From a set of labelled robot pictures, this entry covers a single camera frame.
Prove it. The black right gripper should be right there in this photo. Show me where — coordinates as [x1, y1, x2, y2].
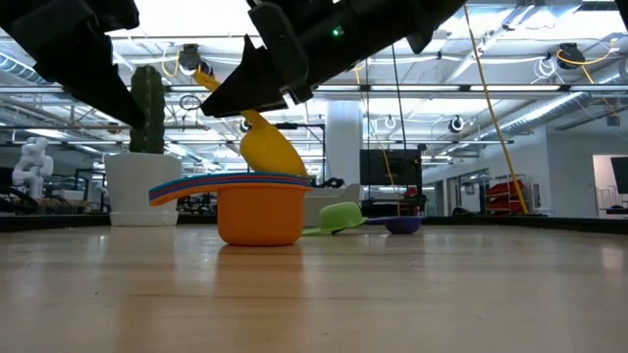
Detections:
[200, 0, 340, 119]

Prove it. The black hanging cable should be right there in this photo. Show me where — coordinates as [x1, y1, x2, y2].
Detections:
[391, 43, 408, 217]

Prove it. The black wall screen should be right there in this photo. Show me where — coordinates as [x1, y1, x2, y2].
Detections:
[610, 156, 628, 195]

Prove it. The small indigo measuring cup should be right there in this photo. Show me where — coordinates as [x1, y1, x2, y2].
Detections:
[365, 215, 424, 235]

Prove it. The green measuring cup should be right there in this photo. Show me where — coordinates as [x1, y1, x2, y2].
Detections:
[301, 201, 369, 237]

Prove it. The black background monitor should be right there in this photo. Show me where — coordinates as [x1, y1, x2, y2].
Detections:
[360, 149, 423, 190]

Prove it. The yellow hanging cable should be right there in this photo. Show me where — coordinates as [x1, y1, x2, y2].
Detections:
[463, 4, 530, 216]

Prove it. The black table frame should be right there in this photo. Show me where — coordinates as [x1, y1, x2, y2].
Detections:
[0, 211, 628, 235]

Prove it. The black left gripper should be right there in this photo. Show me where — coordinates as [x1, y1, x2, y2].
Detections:
[0, 0, 147, 129]

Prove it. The orange measuring cup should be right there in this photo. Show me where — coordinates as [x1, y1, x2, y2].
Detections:
[149, 181, 315, 247]

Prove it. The red storage shelf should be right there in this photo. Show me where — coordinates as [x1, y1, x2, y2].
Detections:
[485, 179, 529, 215]

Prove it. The white humanoid robot figure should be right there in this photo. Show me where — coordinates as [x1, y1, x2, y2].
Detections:
[12, 136, 55, 200]

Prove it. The green cactus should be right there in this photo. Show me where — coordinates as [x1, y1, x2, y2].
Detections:
[129, 65, 167, 156]

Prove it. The grey plastic basket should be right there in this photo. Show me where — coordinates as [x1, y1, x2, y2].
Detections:
[303, 183, 362, 228]

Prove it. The yellow measuring cup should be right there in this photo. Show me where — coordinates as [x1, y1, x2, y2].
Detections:
[193, 68, 310, 177]

